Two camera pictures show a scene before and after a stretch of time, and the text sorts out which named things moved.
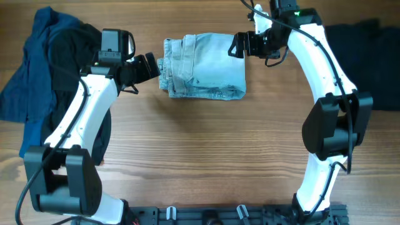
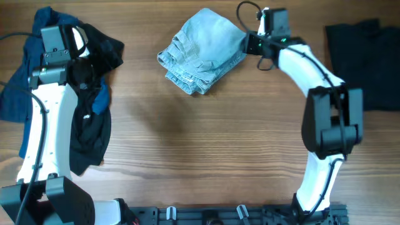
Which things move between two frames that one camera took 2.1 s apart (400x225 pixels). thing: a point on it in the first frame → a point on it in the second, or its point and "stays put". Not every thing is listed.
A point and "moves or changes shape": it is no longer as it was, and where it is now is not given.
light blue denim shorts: [199, 66] moves or changes shape
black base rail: [228, 215] stays put
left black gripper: [144, 72] → [85, 84]
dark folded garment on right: [369, 55] stays put
